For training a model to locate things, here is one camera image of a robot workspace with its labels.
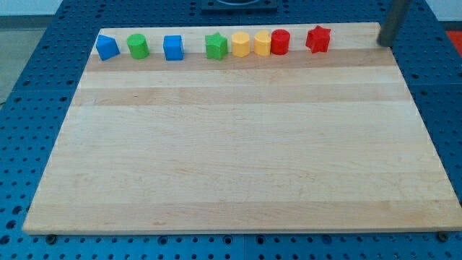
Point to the wooden board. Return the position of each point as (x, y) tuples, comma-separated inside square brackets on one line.
[(300, 143)]

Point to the green star block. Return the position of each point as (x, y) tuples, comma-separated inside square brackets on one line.
[(216, 46)]

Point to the yellow hexagon block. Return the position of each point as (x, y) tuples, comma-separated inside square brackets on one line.
[(240, 44)]

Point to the yellow heart block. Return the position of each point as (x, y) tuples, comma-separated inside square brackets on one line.
[(262, 43)]

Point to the blue cube block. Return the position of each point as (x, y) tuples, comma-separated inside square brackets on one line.
[(173, 47)]

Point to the red cylinder block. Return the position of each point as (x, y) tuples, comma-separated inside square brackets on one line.
[(280, 42)]

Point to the red star block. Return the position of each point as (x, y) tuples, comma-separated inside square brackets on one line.
[(318, 39)]

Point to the green cylinder block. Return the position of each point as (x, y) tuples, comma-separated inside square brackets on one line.
[(137, 45)]

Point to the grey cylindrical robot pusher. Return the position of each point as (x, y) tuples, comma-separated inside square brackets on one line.
[(393, 22)]

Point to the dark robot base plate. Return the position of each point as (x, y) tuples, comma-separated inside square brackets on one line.
[(212, 6)]

